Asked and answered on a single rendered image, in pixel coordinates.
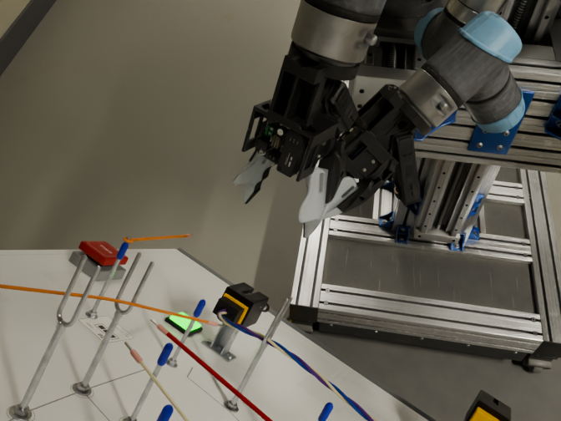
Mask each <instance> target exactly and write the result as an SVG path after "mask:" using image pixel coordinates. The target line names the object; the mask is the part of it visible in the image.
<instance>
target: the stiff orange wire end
mask: <svg viewBox="0 0 561 421"><path fill-rule="evenodd" d="M192 236H193V235H191V234H186V235H178V236H154V237H142V238H130V239H129V240H127V239H128V238H127V237H124V238H123V240H124V241H126V242H128V243H133V242H134V241H151V240H161V239H172V238H183V237H186V238H190V237H192Z"/></svg>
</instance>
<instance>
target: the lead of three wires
mask: <svg viewBox="0 0 561 421"><path fill-rule="evenodd" d="M223 314H227V312H226V309H223V310H220V311H219V312H218V313H217V318H218V319H219V320H220V321H221V322H223V323H224V324H225V325H227V326H229V327H232V328H234V329H237V330H240V331H242V332H243V333H245V334H248V335H250V336H252V337H257V338H258V339H260V340H261V341H262V342H263V340H264V337H265V335H263V334H261V333H259V332H256V331H253V330H250V329H249V328H247V327H245V326H243V325H240V324H239V323H235V322H232V321H230V320H229V319H228V318H226V317H223V316H222V315H223Z"/></svg>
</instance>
